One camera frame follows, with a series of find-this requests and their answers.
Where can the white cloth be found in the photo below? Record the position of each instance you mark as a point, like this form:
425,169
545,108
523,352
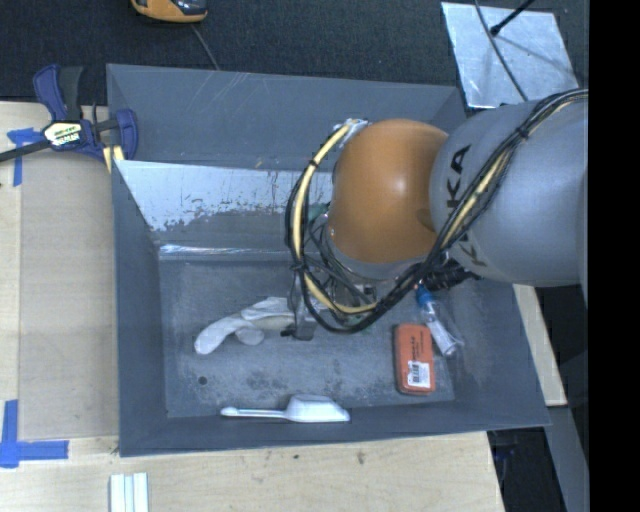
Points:
220,332

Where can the white plastic scoop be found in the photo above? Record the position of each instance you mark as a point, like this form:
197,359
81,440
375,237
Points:
310,410

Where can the orange flat block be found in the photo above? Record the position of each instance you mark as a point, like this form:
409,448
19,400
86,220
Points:
414,350

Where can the clear plastic tube blue cap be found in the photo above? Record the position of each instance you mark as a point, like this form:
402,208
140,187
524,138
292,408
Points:
440,330

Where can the grey metal bin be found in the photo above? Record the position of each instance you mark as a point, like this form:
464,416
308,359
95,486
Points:
210,120

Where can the pale wood board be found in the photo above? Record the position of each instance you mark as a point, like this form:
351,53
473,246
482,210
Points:
65,280

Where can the black cylinder on white bracket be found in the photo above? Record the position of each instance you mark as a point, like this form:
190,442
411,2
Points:
450,277

